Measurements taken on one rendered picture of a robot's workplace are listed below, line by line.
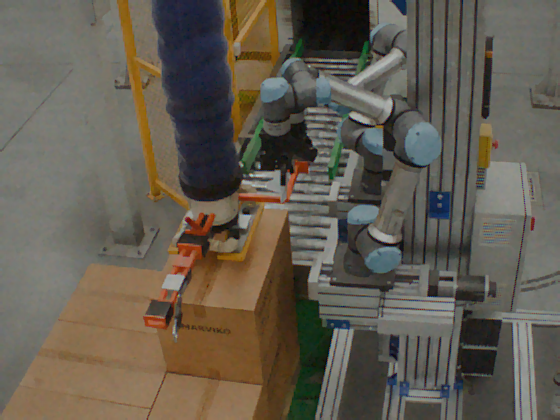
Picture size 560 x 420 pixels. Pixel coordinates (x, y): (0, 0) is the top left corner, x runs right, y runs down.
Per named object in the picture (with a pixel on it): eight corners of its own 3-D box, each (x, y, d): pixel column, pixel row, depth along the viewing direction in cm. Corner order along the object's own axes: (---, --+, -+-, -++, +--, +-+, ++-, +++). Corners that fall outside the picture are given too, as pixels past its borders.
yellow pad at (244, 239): (241, 204, 307) (239, 193, 304) (265, 205, 305) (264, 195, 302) (216, 259, 281) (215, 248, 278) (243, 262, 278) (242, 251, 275)
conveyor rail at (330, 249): (377, 71, 537) (377, 47, 526) (384, 71, 536) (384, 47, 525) (321, 295, 356) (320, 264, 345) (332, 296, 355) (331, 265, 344)
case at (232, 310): (207, 275, 352) (195, 203, 329) (294, 283, 344) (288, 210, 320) (166, 371, 305) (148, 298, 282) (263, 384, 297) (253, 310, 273)
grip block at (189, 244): (185, 242, 274) (182, 228, 270) (211, 244, 272) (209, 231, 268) (177, 257, 267) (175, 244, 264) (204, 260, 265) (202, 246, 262)
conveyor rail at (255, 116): (286, 67, 551) (285, 43, 540) (293, 67, 550) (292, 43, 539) (186, 282, 370) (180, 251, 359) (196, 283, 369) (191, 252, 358)
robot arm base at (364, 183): (397, 174, 319) (398, 154, 313) (395, 195, 307) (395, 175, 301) (361, 172, 322) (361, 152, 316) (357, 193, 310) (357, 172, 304)
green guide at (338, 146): (365, 51, 530) (364, 40, 525) (380, 52, 528) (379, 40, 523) (328, 180, 405) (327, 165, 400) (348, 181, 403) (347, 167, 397)
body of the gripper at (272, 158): (266, 158, 231) (262, 122, 224) (295, 159, 229) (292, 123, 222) (260, 172, 225) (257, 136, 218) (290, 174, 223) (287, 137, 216)
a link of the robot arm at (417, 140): (381, 251, 266) (430, 110, 239) (397, 278, 254) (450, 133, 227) (349, 251, 262) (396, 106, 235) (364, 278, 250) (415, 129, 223)
